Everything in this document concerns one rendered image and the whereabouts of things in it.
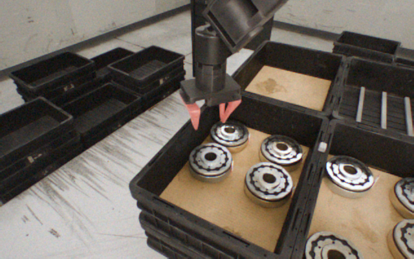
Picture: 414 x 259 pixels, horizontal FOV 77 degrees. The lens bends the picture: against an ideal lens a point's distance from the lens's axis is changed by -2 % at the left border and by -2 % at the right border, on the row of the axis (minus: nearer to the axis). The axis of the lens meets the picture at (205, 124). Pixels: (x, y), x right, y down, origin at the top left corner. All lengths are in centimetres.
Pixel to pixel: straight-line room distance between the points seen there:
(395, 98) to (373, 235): 58
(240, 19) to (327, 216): 43
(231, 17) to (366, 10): 347
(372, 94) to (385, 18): 279
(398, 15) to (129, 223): 356
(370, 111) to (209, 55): 66
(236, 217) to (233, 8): 40
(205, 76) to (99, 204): 49
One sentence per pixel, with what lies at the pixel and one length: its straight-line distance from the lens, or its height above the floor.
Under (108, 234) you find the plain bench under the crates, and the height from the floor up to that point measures 70.
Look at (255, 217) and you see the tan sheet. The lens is 58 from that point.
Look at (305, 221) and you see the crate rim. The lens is 48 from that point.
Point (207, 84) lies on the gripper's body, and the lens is 48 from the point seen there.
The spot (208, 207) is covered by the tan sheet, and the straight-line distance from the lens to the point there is 58.
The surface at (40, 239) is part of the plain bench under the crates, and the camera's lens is 80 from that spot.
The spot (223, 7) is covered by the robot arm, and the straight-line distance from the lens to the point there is 41.
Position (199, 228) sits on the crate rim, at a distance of 46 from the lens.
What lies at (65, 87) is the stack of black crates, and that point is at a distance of 175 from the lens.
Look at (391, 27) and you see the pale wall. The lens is 385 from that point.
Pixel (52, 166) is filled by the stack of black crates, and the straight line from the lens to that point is 140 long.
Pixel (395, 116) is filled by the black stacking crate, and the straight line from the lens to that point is 100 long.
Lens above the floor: 132
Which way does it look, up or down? 39 degrees down
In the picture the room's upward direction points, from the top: straight up
